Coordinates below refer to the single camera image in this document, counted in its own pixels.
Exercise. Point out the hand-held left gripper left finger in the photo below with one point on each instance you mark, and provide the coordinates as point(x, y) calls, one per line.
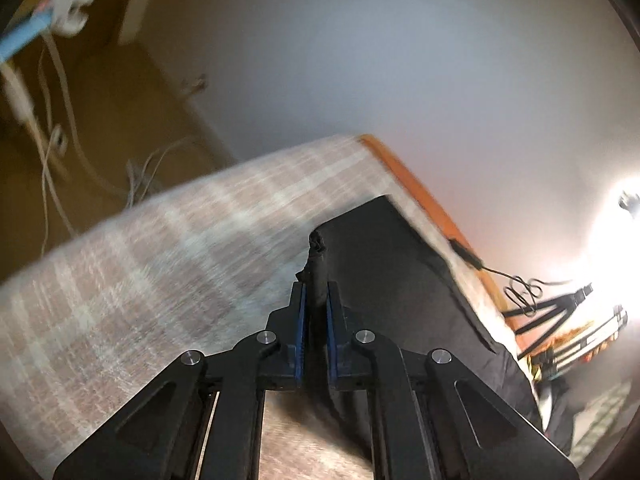
point(300, 330)

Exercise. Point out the orange mattress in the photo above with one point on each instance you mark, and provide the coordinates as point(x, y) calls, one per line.
point(430, 205)

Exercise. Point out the black tripod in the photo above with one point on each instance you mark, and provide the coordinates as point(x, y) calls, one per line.
point(560, 317)

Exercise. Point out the black pants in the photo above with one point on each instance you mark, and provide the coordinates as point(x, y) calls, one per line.
point(395, 285)

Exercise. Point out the plaid beige bed blanket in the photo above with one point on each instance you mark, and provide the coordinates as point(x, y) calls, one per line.
point(165, 270)

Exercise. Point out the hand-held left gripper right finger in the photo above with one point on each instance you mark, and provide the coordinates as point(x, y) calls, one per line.
point(332, 332)

